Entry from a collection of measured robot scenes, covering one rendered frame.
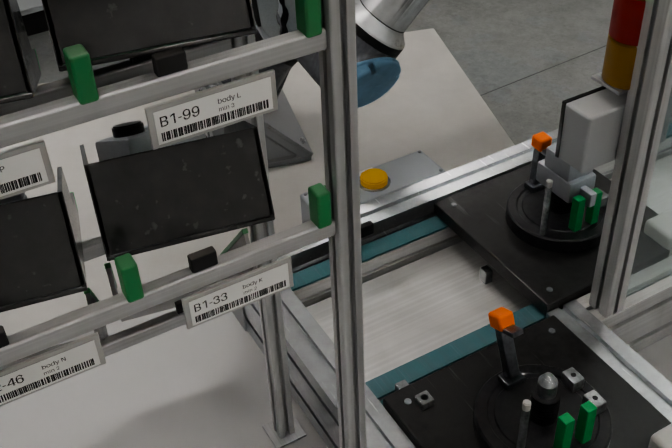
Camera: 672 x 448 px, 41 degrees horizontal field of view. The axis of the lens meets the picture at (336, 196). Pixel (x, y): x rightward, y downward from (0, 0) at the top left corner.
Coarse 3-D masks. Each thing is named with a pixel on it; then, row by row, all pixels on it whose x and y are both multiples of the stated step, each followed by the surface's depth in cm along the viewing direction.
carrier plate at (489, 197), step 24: (528, 168) 131; (480, 192) 127; (504, 192) 127; (456, 216) 123; (480, 216) 123; (504, 216) 122; (480, 240) 119; (504, 240) 118; (504, 264) 115; (528, 264) 115; (552, 264) 114; (576, 264) 114; (528, 288) 111; (552, 288) 111; (576, 288) 111
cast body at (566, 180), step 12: (552, 156) 115; (540, 168) 118; (552, 168) 115; (564, 168) 113; (540, 180) 118; (564, 180) 114; (576, 180) 114; (588, 180) 115; (564, 192) 115; (576, 192) 115; (588, 192) 114; (588, 204) 114
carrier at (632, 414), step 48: (528, 336) 105; (576, 336) 104; (432, 384) 100; (480, 384) 99; (528, 384) 97; (576, 384) 95; (624, 384) 99; (432, 432) 94; (480, 432) 92; (528, 432) 92; (576, 432) 90; (624, 432) 94
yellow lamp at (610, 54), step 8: (608, 40) 91; (608, 48) 91; (616, 48) 90; (624, 48) 89; (632, 48) 89; (608, 56) 91; (616, 56) 90; (624, 56) 90; (632, 56) 89; (608, 64) 92; (616, 64) 91; (624, 64) 90; (632, 64) 90; (608, 72) 92; (616, 72) 91; (624, 72) 91; (632, 72) 90; (608, 80) 92; (616, 80) 92; (624, 80) 91; (624, 88) 92
